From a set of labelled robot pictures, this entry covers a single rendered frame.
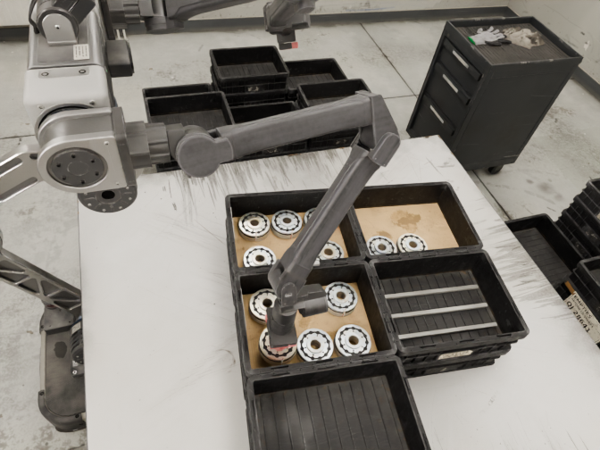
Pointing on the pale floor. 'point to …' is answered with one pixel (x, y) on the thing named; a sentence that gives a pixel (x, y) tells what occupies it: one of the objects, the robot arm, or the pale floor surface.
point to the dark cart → (490, 91)
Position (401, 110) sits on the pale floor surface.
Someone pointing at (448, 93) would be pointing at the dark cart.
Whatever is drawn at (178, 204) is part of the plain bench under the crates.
